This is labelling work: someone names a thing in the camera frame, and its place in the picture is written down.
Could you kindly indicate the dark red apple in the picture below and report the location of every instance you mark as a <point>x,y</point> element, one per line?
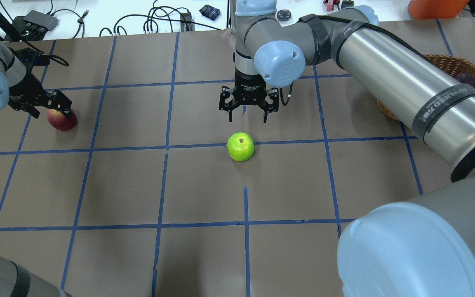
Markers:
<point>465,78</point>

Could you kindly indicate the aluminium frame post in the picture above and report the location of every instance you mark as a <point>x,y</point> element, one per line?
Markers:
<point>231,15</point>

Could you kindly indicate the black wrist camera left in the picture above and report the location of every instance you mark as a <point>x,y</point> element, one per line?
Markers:
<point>35,57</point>

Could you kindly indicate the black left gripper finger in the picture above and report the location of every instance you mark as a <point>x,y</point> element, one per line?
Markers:
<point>30,109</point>
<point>59,105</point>

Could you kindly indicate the red small device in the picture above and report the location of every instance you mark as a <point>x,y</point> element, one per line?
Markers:
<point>331,5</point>

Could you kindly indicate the green apple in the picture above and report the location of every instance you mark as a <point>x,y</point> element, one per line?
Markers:
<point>240,146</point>

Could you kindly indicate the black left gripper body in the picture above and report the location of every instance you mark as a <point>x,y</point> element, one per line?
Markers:
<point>30,89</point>

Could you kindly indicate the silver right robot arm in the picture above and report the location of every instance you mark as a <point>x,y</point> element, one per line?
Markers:
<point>341,200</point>

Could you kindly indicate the red yellow apple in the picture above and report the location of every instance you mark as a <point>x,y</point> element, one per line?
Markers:
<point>62,121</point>

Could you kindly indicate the dark blue small pouch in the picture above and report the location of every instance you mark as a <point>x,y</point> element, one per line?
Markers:
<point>210,12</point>

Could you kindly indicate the dark round mouse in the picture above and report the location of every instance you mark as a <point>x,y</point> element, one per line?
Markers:
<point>284,15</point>

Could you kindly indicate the grey usb hub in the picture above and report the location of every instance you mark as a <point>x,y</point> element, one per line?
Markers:
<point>35,25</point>

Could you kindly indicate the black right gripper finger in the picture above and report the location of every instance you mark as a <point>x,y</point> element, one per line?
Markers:
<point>269,102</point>
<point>229,100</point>

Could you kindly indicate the black monitor stand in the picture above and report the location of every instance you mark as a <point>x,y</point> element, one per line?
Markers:
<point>12,33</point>

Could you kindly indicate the wicker basket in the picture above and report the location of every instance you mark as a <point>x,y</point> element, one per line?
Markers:
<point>401,94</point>

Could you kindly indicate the orange cylinder container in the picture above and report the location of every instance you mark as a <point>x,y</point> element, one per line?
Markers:
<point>436,9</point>

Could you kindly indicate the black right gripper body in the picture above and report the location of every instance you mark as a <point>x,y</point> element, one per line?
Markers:
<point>247,84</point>

